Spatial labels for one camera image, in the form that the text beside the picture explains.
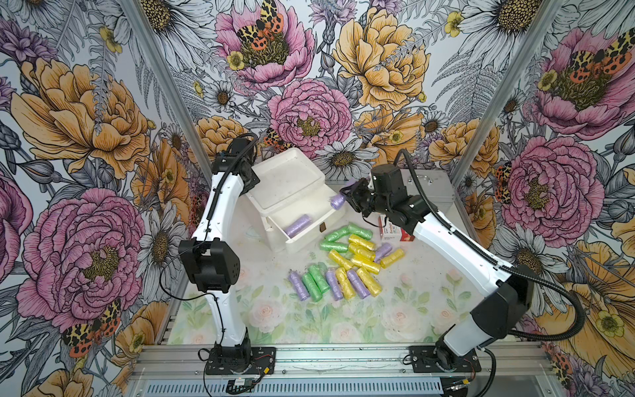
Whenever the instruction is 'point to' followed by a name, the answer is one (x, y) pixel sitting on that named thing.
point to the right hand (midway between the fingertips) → (338, 197)
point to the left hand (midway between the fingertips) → (245, 192)
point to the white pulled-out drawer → (325, 220)
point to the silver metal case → (438, 187)
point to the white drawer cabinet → (293, 199)
